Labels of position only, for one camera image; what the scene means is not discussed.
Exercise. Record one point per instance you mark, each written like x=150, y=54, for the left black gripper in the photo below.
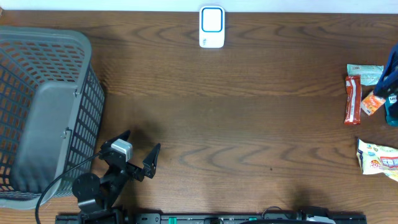
x=149, y=167

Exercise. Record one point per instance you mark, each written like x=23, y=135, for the blue liquid bottle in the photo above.
x=391, y=110

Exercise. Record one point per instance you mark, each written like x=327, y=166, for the teal wet wipes pack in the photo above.
x=369, y=74

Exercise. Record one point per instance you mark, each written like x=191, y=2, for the orange tissue pack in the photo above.
x=371, y=103

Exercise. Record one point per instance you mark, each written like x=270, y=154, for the red chocolate bar wrapper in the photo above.
x=353, y=102

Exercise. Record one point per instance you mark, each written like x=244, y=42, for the yellow snack package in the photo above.
x=376, y=159

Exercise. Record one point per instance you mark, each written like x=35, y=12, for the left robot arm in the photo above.
x=96, y=195

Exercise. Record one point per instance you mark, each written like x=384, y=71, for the white barcode scanner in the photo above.
x=211, y=27

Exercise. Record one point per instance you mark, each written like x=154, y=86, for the grey plastic shopping basket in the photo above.
x=51, y=109

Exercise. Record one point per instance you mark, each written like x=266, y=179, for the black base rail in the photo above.
x=272, y=216

